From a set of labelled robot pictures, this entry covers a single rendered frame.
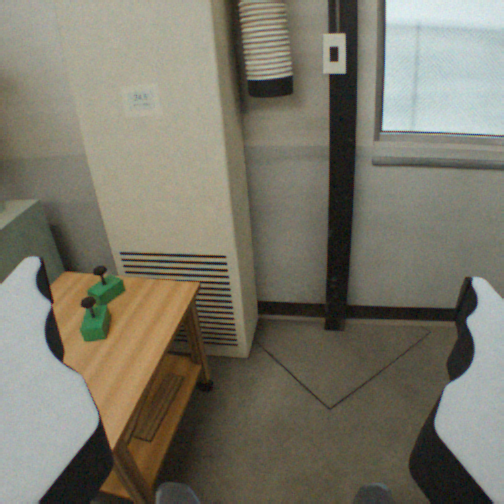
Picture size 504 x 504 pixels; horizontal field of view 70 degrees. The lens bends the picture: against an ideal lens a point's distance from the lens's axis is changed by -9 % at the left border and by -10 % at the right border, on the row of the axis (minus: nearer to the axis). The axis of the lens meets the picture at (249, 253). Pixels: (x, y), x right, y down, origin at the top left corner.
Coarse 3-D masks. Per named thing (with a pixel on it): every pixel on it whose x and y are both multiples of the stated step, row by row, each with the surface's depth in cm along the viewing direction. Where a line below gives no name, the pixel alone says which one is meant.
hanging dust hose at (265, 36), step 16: (240, 0) 112; (256, 0) 108; (272, 0) 108; (240, 16) 115; (256, 16) 111; (272, 16) 110; (256, 32) 114; (272, 32) 113; (288, 32) 118; (256, 48) 116; (272, 48) 116; (288, 48) 119; (256, 64) 119; (272, 64) 118; (288, 64) 120; (256, 80) 122; (272, 80) 120; (288, 80) 122; (256, 96) 124; (272, 96) 123
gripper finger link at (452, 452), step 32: (480, 288) 11; (480, 320) 9; (480, 352) 8; (448, 384) 8; (480, 384) 8; (448, 416) 7; (480, 416) 7; (416, 448) 7; (448, 448) 6; (480, 448) 6; (416, 480) 7; (448, 480) 6; (480, 480) 6
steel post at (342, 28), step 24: (336, 0) 111; (336, 24) 115; (336, 48) 118; (336, 72) 123; (336, 96) 129; (336, 120) 134; (336, 144) 138; (336, 168) 143; (336, 192) 148; (336, 216) 153; (336, 240) 159; (336, 264) 165; (336, 288) 171; (336, 312) 178
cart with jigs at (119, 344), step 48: (96, 288) 127; (144, 288) 134; (192, 288) 132; (96, 336) 112; (144, 336) 113; (192, 336) 141; (96, 384) 98; (144, 384) 98; (192, 384) 140; (144, 432) 121; (144, 480) 101
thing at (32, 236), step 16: (0, 208) 159; (16, 208) 163; (32, 208) 165; (0, 224) 149; (16, 224) 155; (32, 224) 165; (48, 224) 177; (0, 240) 145; (16, 240) 155; (32, 240) 165; (48, 240) 177; (0, 256) 145; (16, 256) 155; (32, 256) 165; (48, 256) 177; (0, 272) 145; (48, 272) 177
